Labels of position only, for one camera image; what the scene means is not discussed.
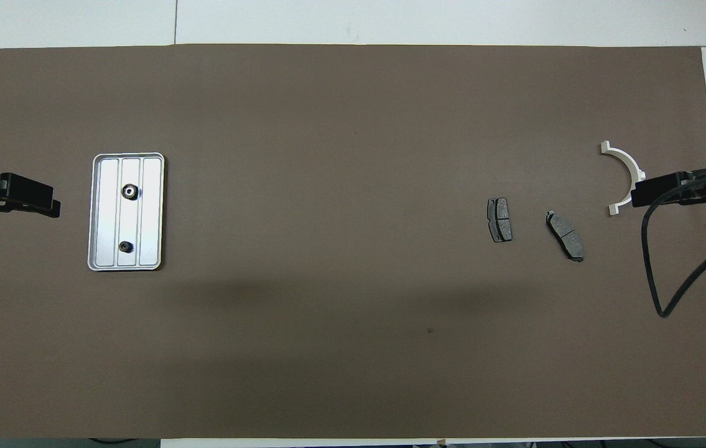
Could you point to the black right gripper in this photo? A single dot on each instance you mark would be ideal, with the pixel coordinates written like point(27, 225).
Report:
point(657, 190)

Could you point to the large black bearing gear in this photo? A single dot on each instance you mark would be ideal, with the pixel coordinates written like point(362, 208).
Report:
point(130, 191)

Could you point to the small black bearing gear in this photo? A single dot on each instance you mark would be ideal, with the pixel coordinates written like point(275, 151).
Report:
point(125, 247)

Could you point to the silver metal tray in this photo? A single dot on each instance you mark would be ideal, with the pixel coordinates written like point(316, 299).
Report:
point(147, 218)

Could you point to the long dark brake pad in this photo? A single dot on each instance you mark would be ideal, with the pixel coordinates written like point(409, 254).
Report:
point(565, 236)

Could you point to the short dark brake pad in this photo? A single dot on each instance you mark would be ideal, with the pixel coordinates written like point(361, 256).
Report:
point(500, 219)

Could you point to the brown table mat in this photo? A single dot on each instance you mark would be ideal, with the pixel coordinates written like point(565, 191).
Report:
point(352, 124)

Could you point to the white curved plastic bracket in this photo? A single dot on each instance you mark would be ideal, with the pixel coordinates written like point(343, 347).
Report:
point(629, 165)

